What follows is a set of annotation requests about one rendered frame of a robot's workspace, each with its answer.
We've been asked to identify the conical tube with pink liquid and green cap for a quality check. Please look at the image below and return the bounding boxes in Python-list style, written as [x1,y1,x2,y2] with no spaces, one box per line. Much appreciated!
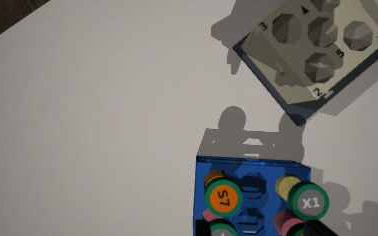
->
[273,209,305,236]

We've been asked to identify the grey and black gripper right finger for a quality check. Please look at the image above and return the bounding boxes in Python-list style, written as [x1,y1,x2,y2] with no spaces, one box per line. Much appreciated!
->
[303,220,338,236]

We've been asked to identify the green-capped tube with grey x1 dot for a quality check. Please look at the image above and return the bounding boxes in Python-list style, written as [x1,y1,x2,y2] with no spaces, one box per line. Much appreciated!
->
[275,174,329,221]

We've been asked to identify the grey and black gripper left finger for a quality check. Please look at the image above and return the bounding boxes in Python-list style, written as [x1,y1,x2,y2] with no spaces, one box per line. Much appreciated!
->
[195,219,212,236]

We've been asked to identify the blue tube rack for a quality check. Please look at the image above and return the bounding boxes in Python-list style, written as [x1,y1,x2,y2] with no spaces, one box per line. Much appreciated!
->
[193,155,311,236]

